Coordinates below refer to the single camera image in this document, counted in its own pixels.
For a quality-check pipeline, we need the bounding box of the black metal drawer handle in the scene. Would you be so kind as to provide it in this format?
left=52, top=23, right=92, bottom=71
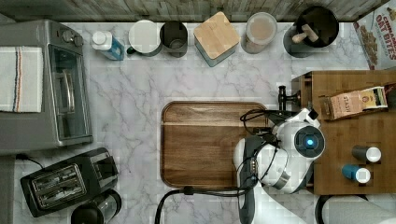
left=278, top=86, right=301, bottom=111

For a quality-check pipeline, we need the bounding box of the wooden drawer organizer box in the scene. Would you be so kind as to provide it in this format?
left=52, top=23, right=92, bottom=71
left=291, top=70, right=396, bottom=195

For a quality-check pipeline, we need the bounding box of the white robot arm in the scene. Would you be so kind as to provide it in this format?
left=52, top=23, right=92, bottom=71
left=233, top=108, right=325, bottom=224

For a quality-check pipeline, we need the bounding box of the wooden cutting board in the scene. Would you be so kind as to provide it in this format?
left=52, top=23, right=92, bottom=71
left=161, top=101, right=269, bottom=189

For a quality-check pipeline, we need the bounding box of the teal canister with wooden lid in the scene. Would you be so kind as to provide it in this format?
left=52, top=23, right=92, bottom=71
left=193, top=11, right=240, bottom=67

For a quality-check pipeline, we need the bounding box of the dark grey plastic cup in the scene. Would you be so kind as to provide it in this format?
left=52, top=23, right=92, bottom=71
left=160, top=21, right=188, bottom=58

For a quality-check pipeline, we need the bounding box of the clear cereal jar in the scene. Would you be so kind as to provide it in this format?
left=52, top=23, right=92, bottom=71
left=241, top=12, right=277, bottom=54

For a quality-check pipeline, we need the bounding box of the white and blue bottle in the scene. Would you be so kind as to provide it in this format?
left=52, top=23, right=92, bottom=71
left=92, top=31, right=124, bottom=61

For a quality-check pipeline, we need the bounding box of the stainless steel toaster oven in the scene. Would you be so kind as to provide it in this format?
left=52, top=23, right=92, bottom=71
left=1, top=20, right=92, bottom=155

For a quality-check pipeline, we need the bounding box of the wooden tea bag holder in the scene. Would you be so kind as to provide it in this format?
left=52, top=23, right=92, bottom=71
left=319, top=82, right=395, bottom=120

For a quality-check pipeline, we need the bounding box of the black utensil holder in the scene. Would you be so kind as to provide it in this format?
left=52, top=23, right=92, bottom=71
left=283, top=6, right=339, bottom=58

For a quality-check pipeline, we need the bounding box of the black two-slot toaster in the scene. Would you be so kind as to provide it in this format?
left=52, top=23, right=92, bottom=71
left=21, top=147, right=119, bottom=217

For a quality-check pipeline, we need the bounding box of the blue pepper shaker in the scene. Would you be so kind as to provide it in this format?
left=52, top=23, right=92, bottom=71
left=342, top=164, right=371, bottom=184

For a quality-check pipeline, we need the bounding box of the grey salt shaker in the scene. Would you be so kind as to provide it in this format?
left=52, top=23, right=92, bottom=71
left=352, top=146, right=382, bottom=163

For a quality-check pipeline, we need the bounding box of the striped white dish towel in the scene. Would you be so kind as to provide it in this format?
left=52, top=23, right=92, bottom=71
left=0, top=47, right=44, bottom=113

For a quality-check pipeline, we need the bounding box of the cinnamon oat bites cereal box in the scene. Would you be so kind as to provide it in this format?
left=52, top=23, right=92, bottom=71
left=354, top=0, right=396, bottom=70

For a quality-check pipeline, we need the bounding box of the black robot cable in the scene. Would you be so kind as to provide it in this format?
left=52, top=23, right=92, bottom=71
left=154, top=185, right=250, bottom=224

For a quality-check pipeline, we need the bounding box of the wooden utensil handle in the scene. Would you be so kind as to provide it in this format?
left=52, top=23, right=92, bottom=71
left=292, top=24, right=318, bottom=44

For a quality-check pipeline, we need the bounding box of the black toaster power cord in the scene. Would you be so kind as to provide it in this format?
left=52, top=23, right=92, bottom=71
left=15, top=153, right=45, bottom=170

